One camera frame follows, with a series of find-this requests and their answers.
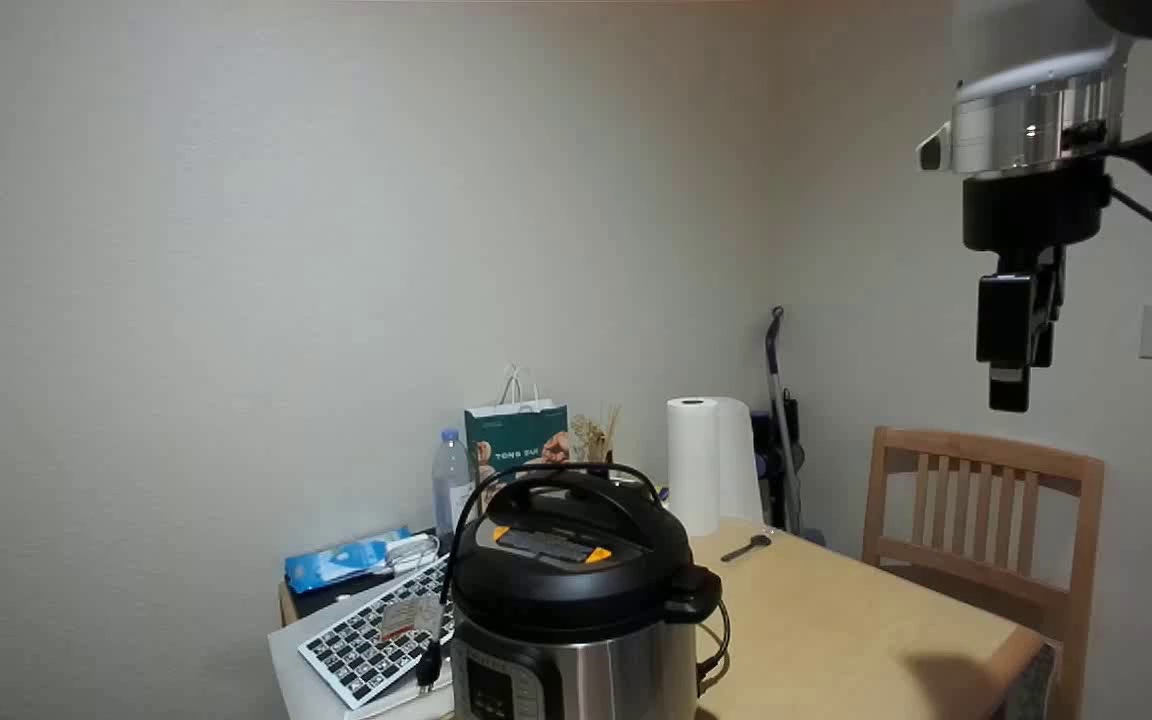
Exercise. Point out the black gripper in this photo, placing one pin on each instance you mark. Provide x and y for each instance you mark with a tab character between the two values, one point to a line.
1032	205

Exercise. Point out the wooden slat-back chair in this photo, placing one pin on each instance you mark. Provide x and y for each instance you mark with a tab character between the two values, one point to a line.
981	562

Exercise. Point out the white paper towel roll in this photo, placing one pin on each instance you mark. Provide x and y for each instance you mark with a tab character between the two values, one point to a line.
709	463

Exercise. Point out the small black tool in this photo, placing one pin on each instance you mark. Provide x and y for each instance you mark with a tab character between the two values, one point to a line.
745	549

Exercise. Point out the green printed paper bag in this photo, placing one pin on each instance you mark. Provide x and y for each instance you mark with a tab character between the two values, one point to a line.
514	435

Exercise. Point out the black round appliance lid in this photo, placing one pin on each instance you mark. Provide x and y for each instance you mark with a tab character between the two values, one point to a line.
576	601

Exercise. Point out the clear plastic water bottle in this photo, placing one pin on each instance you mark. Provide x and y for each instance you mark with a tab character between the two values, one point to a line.
451	486

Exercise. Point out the blue plastic packet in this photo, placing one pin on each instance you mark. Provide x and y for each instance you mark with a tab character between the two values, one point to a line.
341	567

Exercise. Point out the white side table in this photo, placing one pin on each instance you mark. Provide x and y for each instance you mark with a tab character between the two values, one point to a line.
293	675

